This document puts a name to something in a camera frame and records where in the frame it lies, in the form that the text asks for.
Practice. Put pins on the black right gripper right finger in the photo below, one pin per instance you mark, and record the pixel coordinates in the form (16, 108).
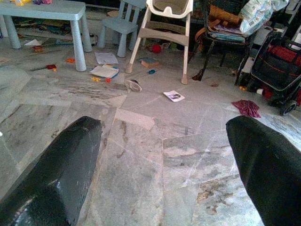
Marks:
(270, 169)

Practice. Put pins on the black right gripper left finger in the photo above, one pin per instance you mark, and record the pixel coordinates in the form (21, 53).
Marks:
(58, 169)

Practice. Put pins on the maroon cloth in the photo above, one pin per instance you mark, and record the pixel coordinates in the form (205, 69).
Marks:
(247, 107)

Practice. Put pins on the small white cup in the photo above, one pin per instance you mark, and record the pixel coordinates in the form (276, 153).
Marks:
(259, 91)

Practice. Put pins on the yellow toy block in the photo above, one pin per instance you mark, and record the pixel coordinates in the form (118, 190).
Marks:
(96, 79)

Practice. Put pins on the black and red stroller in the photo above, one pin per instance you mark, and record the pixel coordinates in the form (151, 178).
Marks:
(270, 68)

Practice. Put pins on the red toy block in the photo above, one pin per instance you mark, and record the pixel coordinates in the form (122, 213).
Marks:
(108, 80)

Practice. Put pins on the red and yellow toy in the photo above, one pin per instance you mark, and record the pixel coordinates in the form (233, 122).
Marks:
(51, 67)

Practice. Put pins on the stack of white papers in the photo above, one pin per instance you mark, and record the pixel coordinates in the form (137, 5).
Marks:
(104, 71)

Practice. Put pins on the small orange toy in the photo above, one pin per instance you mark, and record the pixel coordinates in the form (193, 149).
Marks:
(70, 60)

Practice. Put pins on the grey and white shoe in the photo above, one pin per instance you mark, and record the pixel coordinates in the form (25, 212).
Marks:
(133, 85)

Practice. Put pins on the white paper sheet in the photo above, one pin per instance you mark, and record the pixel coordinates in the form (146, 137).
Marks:
(33, 42)
(105, 58)

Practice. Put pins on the white printed leaflet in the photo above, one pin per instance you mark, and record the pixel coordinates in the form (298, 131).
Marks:
(174, 96)

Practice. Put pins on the red toy box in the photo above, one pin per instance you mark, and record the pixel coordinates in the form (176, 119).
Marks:
(37, 49)

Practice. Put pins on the small blue toy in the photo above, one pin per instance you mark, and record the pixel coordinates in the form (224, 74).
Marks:
(152, 71)

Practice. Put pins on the teal and brown book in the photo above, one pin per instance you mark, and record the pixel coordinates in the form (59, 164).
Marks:
(149, 62)

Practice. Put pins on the stack of books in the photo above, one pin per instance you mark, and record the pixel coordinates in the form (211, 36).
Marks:
(225, 33)

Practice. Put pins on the red ball toy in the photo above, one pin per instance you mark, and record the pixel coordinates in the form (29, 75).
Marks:
(156, 48)

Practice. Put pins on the white patterned diaper pack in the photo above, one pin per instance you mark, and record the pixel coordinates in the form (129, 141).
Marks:
(255, 14)

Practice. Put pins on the light blue plastic kids chair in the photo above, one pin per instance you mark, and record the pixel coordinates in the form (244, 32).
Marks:
(120, 24)

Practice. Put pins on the light blue plastic kids table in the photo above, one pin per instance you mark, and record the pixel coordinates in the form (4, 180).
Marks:
(47, 10)

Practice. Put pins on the orange brown bag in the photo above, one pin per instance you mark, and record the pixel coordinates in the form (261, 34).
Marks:
(219, 15)

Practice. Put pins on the purple toy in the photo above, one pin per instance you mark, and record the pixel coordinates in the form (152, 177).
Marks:
(42, 2)

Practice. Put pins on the white baby high chair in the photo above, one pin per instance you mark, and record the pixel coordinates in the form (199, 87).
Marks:
(164, 33)

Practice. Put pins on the black frame chair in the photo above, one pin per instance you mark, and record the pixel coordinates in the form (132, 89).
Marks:
(221, 44)

